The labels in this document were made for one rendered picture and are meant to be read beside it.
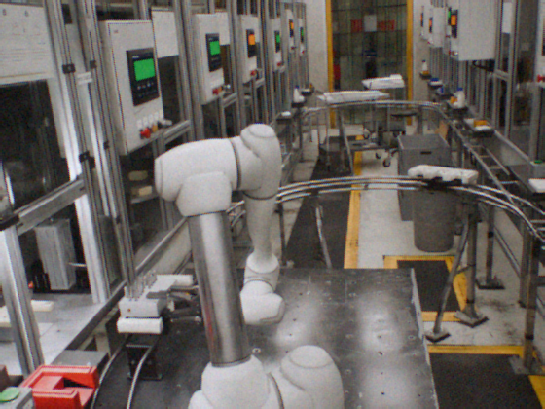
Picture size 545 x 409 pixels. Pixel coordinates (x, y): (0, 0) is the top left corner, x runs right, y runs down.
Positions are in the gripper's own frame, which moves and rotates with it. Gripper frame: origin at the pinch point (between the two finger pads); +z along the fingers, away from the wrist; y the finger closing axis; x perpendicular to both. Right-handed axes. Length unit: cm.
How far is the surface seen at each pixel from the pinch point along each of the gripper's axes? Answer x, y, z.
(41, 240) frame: -8.2, 16.9, 42.7
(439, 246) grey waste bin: -258, -79, -128
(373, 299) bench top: -50, -20, -71
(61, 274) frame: -8.1, 4.5, 37.0
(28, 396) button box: 62, 9, 7
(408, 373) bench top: 0, -19, -81
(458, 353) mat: -117, -84, -120
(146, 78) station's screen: -55, 66, 18
